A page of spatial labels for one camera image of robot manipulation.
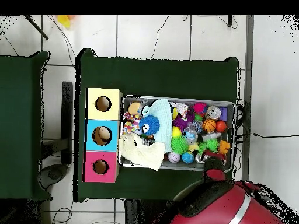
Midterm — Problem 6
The black rod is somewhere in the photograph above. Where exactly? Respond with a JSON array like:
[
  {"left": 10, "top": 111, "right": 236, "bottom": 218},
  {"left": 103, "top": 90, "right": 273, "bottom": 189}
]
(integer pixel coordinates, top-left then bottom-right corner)
[{"left": 23, "top": 15, "right": 50, "bottom": 40}]

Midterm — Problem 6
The orange toy building brick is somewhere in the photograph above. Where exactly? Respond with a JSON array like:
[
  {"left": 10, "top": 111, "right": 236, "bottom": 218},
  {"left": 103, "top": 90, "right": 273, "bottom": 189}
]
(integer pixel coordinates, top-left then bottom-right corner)
[{"left": 218, "top": 139, "right": 231, "bottom": 155}]

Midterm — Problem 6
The wooden box with three holes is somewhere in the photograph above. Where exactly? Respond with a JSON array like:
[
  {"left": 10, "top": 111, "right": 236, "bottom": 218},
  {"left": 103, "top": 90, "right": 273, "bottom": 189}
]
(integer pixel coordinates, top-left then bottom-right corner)
[{"left": 82, "top": 87, "right": 123, "bottom": 183}]

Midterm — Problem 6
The mint green muslin cloth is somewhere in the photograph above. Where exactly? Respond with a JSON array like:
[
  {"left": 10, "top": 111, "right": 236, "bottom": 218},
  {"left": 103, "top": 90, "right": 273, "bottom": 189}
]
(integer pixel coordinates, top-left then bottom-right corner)
[{"left": 142, "top": 98, "right": 173, "bottom": 153}]

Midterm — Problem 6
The small orange basketball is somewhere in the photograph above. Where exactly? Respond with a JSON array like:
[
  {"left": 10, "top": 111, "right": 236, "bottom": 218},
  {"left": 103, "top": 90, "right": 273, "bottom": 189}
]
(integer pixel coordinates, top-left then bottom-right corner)
[{"left": 202, "top": 118, "right": 217, "bottom": 133}]

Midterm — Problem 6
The crumpled polka dot paper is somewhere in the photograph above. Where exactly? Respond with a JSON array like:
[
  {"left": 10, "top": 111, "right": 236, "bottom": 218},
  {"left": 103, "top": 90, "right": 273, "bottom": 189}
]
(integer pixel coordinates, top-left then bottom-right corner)
[{"left": 121, "top": 111, "right": 142, "bottom": 135}]

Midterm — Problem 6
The blue spiky ball with eyes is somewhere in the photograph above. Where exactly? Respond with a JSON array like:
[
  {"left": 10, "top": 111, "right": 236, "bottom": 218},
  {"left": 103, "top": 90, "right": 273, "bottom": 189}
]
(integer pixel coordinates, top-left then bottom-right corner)
[{"left": 138, "top": 114, "right": 161, "bottom": 136}]

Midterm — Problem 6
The smooth orange-red ball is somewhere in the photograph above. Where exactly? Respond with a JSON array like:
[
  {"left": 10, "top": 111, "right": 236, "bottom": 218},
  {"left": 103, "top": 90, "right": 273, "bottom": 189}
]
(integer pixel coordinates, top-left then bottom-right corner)
[{"left": 215, "top": 120, "right": 228, "bottom": 133}]

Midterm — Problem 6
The thin black floor cable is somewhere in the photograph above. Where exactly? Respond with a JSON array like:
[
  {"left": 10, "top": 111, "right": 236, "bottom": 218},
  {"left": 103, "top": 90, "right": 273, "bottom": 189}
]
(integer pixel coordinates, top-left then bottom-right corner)
[
  {"left": 234, "top": 132, "right": 299, "bottom": 139},
  {"left": 150, "top": 15, "right": 171, "bottom": 60}
]

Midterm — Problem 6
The shallow wire mesh bin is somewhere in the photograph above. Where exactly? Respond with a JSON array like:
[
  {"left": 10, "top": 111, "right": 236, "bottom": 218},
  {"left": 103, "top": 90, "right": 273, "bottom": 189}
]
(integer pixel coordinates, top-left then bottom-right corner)
[{"left": 118, "top": 94, "right": 237, "bottom": 173}]

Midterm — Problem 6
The pink spiky rubber ball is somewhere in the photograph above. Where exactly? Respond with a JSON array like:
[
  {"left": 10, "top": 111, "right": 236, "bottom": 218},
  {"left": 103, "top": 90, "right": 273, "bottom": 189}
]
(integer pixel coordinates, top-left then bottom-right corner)
[{"left": 192, "top": 101, "right": 208, "bottom": 115}]

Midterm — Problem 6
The yellow plastic toy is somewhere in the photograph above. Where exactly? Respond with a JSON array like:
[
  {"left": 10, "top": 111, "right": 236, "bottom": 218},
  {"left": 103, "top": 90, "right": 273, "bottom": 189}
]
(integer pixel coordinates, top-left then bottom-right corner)
[{"left": 57, "top": 15, "right": 77, "bottom": 29}]

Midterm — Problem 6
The dark green tablecloth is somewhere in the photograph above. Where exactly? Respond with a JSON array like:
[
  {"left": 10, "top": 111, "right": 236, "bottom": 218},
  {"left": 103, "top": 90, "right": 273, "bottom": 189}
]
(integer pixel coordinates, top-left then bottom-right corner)
[{"left": 73, "top": 48, "right": 240, "bottom": 208}]

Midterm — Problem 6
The dark green side table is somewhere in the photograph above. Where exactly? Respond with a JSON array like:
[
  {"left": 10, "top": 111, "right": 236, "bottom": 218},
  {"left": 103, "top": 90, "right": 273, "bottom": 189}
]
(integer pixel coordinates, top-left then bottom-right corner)
[{"left": 0, "top": 50, "right": 53, "bottom": 201}]

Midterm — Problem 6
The small green spiky rubber ball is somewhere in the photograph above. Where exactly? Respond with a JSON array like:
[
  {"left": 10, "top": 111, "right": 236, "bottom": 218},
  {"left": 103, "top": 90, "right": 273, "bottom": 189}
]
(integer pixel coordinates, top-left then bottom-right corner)
[{"left": 170, "top": 135, "right": 189, "bottom": 155}]

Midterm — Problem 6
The cream muslin cloth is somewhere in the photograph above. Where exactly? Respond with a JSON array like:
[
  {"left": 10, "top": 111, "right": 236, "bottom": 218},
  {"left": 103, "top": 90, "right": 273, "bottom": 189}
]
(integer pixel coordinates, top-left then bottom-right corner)
[{"left": 118, "top": 132, "right": 166, "bottom": 172}]

